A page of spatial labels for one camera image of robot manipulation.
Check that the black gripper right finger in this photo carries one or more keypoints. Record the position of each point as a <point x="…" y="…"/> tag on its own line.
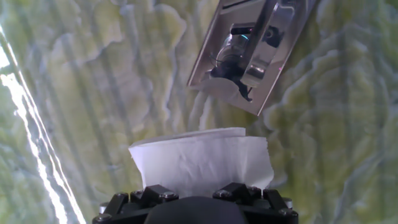
<point x="273" y="202"/>

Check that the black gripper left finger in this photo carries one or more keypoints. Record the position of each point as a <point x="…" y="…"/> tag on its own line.
<point x="115" y="207"/>

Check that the white toilet paper roll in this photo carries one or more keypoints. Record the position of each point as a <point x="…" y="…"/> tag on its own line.
<point x="199" y="165"/>

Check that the grey metal plate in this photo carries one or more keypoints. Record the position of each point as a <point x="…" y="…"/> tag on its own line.
<point x="273" y="77"/>

